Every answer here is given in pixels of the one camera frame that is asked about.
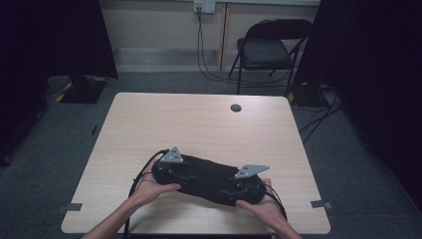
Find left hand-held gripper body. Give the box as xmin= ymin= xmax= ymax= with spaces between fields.
xmin=151 ymin=146 xmax=187 ymax=185

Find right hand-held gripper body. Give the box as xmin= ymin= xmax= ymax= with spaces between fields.
xmin=231 ymin=163 xmax=271 ymax=204

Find black pants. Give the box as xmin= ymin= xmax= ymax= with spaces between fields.
xmin=152 ymin=153 xmax=267 ymax=207

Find person's left hand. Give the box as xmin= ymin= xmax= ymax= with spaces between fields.
xmin=128 ymin=158 xmax=182 ymax=207

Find person's right hand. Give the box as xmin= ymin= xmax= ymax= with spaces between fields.
xmin=236 ymin=178 xmax=287 ymax=231

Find grey tape strip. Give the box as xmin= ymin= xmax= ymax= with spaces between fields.
xmin=56 ymin=202 xmax=84 ymax=214
xmin=310 ymin=199 xmax=332 ymax=210

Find black stand base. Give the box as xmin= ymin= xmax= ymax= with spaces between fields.
xmin=59 ymin=75 xmax=107 ymax=105
xmin=287 ymin=83 xmax=330 ymax=108

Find black folding chair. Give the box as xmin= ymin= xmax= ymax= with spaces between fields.
xmin=228 ymin=18 xmax=313 ymax=98

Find black curtain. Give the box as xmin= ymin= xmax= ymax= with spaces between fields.
xmin=293 ymin=0 xmax=422 ymax=210
xmin=0 ymin=0 xmax=119 ymax=167

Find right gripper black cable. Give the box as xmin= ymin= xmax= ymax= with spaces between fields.
xmin=263 ymin=183 xmax=289 ymax=222

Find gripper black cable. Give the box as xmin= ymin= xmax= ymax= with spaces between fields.
xmin=263 ymin=183 xmax=289 ymax=222
xmin=122 ymin=148 xmax=170 ymax=239

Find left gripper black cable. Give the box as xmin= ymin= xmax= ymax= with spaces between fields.
xmin=122 ymin=148 xmax=170 ymax=239

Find black floor cables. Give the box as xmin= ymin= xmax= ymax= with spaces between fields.
xmin=298 ymin=87 xmax=344 ymax=145

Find white wall socket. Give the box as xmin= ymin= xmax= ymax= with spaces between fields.
xmin=193 ymin=0 xmax=217 ymax=14

